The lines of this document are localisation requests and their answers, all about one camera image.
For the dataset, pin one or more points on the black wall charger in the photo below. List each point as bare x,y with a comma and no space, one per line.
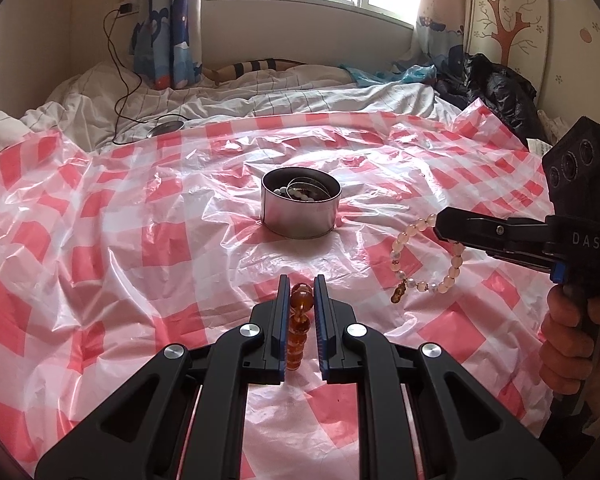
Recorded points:
125,8

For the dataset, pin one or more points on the person's right hand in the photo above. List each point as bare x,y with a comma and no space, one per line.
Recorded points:
565,345

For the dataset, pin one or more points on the red checkered plastic sheet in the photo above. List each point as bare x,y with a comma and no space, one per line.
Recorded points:
130,270

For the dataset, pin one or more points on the blue cartoon curtain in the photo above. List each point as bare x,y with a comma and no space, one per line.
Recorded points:
167,25

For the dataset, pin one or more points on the white striped duvet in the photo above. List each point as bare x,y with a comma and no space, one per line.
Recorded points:
290,95

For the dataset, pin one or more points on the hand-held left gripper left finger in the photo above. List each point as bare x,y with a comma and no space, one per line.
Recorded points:
281,320

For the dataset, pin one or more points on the silver bangle with pearls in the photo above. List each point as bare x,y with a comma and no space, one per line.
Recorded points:
312,185

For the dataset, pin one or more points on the pink star curtain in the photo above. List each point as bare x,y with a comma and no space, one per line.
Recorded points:
442,5

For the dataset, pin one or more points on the round silver disc device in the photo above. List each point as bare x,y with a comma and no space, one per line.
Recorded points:
164,127

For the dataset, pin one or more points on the wardrobe with tree decal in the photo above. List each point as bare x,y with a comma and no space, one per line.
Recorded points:
555,35

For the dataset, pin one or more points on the striped pillow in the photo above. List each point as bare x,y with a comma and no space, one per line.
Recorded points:
250,67

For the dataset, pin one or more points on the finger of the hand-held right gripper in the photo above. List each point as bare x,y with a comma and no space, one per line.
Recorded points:
480,232

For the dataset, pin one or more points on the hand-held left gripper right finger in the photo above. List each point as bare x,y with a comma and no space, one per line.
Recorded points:
321,325

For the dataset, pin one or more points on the round metal tin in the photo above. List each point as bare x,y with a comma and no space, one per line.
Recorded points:
300,215

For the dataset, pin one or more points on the blue plastic bag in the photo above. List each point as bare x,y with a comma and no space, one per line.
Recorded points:
395,76

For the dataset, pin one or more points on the black puffer jacket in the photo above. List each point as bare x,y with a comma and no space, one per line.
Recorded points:
500,85

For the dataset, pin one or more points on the white paper tag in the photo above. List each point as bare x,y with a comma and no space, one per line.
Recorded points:
539,146

